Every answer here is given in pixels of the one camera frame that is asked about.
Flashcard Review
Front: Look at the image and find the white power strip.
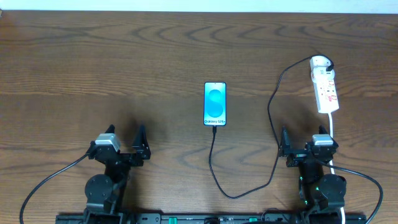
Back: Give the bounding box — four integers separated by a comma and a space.
310, 55, 339, 114

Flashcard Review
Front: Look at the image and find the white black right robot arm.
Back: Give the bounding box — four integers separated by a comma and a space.
279, 126, 347, 224

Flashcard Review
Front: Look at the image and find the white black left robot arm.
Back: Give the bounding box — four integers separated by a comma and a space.
82, 125, 151, 223

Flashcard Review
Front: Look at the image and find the white power strip cord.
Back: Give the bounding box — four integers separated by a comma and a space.
328, 112, 346, 224

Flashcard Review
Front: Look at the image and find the blue Galaxy smartphone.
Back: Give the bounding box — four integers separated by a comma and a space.
203, 82, 227, 126

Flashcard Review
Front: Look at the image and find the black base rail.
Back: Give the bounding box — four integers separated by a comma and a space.
55, 212, 368, 224

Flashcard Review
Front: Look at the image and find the black USB charging cable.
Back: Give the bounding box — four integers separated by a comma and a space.
208, 54, 335, 200

